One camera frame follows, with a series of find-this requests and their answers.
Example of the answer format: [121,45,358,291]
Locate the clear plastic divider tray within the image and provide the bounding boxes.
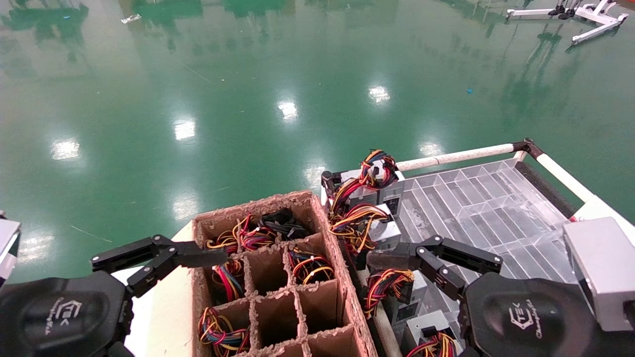
[394,158,578,328]

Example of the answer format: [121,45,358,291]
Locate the grey power supply colourful cables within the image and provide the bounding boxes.
[205,226,240,251]
[197,306,252,357]
[327,202,403,254]
[330,150,406,219]
[237,212,279,251]
[403,310,461,357]
[364,268,428,324]
[287,247,336,287]
[211,258,246,303]

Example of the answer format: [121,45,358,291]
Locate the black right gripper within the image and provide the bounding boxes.
[367,236,635,357]

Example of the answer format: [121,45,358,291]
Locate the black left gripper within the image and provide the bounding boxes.
[0,271,135,357]

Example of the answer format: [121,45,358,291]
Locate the black foam edge strip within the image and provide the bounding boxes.
[516,161,581,220]

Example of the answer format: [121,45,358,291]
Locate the brown cardboard divider box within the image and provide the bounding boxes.
[191,190,380,357]

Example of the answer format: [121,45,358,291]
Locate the black pipe joint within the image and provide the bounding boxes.
[512,138,545,159]
[321,170,344,200]

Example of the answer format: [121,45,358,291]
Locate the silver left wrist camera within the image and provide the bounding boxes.
[0,217,22,287]

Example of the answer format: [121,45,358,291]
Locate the white metal stand frame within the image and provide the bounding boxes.
[505,0,630,46]

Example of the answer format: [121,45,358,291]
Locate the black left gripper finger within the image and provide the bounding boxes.
[91,235,230,298]

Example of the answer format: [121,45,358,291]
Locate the white pipe frame rail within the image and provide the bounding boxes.
[356,268,403,357]
[536,153,596,204]
[397,143,517,172]

